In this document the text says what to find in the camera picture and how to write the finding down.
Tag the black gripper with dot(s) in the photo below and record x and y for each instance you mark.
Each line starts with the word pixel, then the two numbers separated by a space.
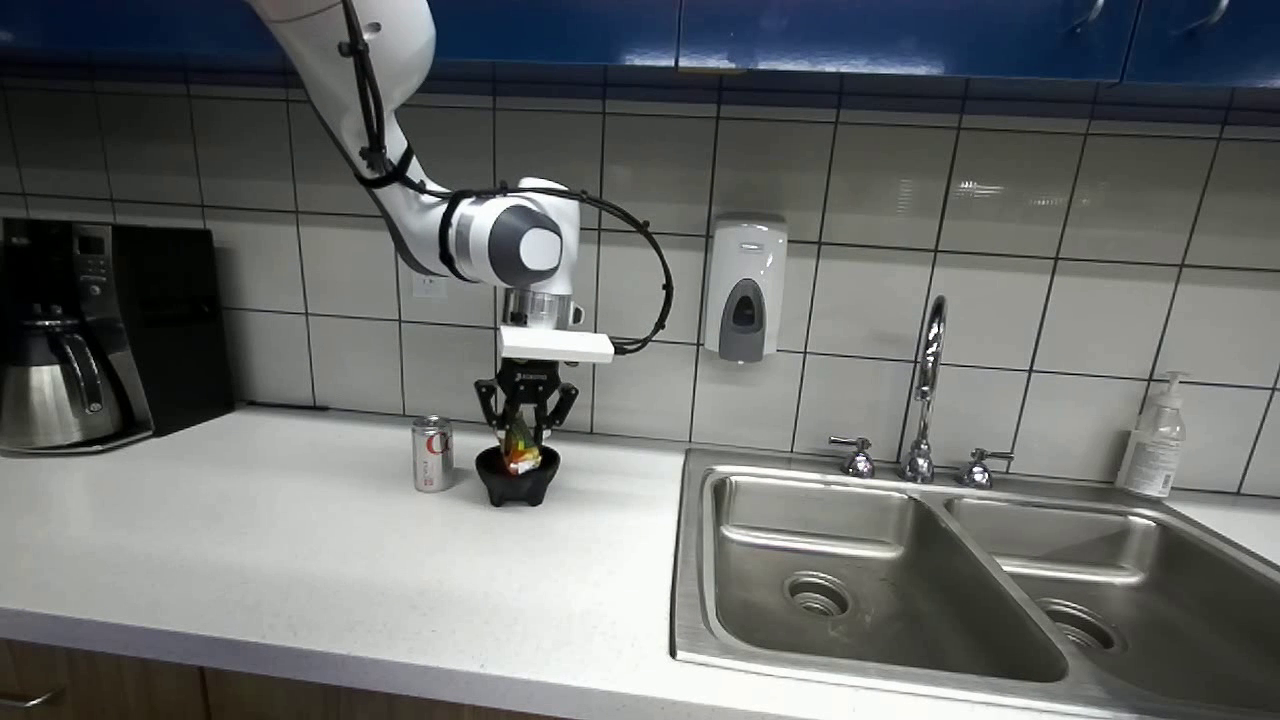
pixel 525 384

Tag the orange candy bar wrapper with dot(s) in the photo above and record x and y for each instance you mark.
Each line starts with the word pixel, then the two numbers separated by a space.
pixel 522 451

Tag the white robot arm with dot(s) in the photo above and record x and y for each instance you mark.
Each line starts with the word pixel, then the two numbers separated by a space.
pixel 360 63

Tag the black bowl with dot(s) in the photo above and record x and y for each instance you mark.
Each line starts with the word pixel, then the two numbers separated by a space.
pixel 517 487

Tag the silver soda can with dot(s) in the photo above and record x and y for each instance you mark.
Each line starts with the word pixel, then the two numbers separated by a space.
pixel 428 453

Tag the white soap dispenser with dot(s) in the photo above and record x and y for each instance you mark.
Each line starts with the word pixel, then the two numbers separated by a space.
pixel 744 289

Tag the chrome sink faucet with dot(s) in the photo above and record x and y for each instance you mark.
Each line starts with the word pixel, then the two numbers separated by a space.
pixel 922 394

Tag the black coffee maker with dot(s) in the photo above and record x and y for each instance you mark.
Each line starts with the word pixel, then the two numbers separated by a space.
pixel 104 334

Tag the stainless steel double sink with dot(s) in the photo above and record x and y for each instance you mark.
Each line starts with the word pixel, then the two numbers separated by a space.
pixel 1022 596

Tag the wooden lower cabinet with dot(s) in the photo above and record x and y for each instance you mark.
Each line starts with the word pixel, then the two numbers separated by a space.
pixel 85 686

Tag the clear soap bottle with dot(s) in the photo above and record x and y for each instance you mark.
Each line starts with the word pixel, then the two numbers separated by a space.
pixel 1153 447

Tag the blue upper cabinets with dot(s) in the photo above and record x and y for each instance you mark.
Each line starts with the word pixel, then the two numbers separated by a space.
pixel 1094 40

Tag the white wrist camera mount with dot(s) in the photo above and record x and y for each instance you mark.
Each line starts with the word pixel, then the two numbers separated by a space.
pixel 546 325

